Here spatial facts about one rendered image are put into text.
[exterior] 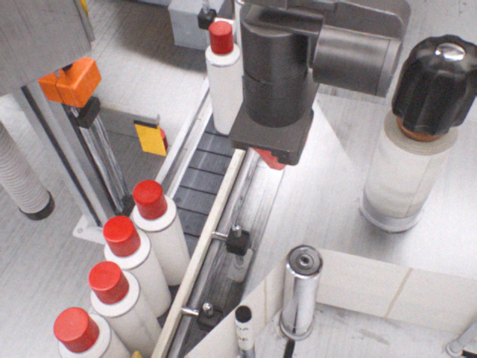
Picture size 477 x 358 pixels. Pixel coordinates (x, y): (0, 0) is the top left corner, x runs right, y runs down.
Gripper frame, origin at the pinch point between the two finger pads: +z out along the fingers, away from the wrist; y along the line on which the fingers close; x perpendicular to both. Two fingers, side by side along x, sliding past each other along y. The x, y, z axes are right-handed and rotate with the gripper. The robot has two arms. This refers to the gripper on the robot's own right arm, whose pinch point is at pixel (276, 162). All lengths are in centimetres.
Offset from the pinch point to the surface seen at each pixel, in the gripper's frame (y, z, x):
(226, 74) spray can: 18.8, 7.1, 12.7
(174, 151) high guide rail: 7.5, 12.9, 17.6
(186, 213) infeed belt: 2.5, 21.3, 15.0
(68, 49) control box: -9.0, -20.6, 13.0
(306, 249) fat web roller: -7.7, 3.3, -5.4
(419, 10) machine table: 66, 26, -13
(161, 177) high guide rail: 2.7, 13.0, 17.6
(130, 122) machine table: 20.6, 25.6, 34.1
